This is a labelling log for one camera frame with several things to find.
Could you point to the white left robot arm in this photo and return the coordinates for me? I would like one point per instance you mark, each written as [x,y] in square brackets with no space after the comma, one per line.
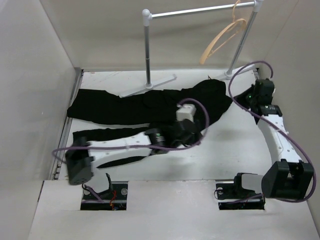
[85,160]

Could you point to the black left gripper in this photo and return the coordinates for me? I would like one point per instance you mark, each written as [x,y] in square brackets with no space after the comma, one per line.
[194,138]

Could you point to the beige plastic hanger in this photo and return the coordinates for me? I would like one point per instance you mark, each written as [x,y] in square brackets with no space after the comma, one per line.
[236,26]

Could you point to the white clothes rack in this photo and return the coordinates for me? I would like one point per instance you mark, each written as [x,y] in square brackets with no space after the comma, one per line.
[169,47]

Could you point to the black trousers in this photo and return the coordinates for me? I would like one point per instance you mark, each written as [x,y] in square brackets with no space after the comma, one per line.
[155,109]

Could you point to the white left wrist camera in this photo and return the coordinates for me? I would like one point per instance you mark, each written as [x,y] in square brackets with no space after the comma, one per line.
[186,112]

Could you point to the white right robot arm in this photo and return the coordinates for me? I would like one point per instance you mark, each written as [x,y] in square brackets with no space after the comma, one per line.
[289,177]

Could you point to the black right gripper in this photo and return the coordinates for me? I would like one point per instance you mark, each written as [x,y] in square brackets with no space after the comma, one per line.
[239,98]

